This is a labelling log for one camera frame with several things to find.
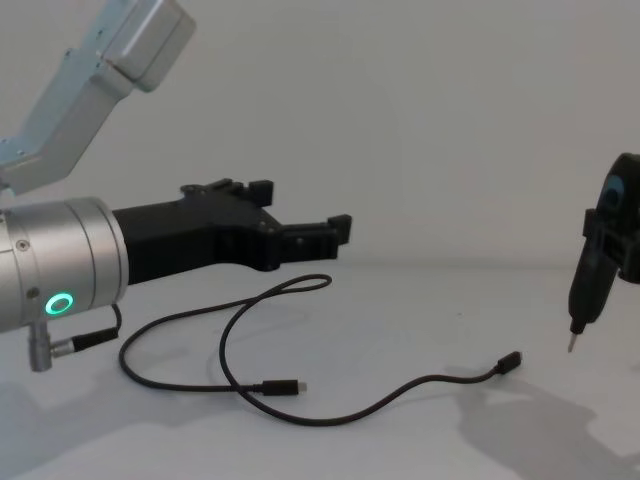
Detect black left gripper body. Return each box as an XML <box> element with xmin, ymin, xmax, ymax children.
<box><xmin>111</xmin><ymin>191</ymin><xmax>282</xmax><ymax>288</ymax></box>

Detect black electric screwdriver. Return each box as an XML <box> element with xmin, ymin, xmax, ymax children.
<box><xmin>566</xmin><ymin>151</ymin><xmax>640</xmax><ymax>354</ymax></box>

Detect black usb cable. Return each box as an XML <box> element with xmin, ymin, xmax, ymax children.
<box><xmin>118</xmin><ymin>272</ymin><xmax>524</xmax><ymax>429</ymax></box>

